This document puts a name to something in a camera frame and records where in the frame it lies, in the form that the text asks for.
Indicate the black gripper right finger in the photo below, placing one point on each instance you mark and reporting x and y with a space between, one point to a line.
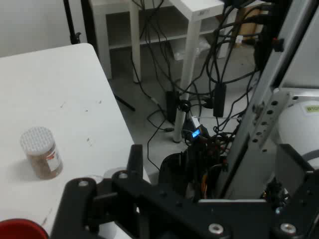
306 204

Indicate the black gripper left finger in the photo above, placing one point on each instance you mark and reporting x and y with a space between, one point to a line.
82 199

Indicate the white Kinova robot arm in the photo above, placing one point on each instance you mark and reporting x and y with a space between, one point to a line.
294 129

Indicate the red bowl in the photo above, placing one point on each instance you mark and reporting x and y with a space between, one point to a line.
17 230

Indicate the white-lidded spice jar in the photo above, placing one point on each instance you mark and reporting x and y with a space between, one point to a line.
37 142

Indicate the black electronics box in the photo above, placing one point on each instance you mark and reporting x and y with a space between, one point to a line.
174 174

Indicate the black power brick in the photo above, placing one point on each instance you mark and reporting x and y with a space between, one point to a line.
172 107
219 99

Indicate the blue-lit small device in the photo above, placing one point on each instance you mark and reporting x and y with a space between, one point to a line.
197 133

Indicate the black tripod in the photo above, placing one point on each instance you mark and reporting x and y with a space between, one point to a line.
72 25

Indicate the brown cardboard box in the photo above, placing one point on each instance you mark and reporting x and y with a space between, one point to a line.
246 17

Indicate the white side table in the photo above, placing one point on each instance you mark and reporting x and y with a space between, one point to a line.
194 37

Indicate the aluminium frame profile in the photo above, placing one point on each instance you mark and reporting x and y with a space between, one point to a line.
249 129

